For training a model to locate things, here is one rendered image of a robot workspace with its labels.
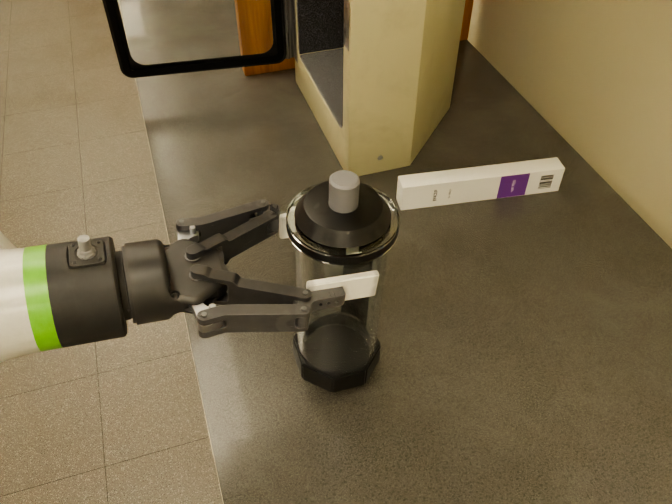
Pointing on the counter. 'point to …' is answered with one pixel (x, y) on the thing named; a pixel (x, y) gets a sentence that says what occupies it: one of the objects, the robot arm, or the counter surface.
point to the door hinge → (291, 29)
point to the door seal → (198, 63)
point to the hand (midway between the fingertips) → (336, 251)
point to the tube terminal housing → (390, 81)
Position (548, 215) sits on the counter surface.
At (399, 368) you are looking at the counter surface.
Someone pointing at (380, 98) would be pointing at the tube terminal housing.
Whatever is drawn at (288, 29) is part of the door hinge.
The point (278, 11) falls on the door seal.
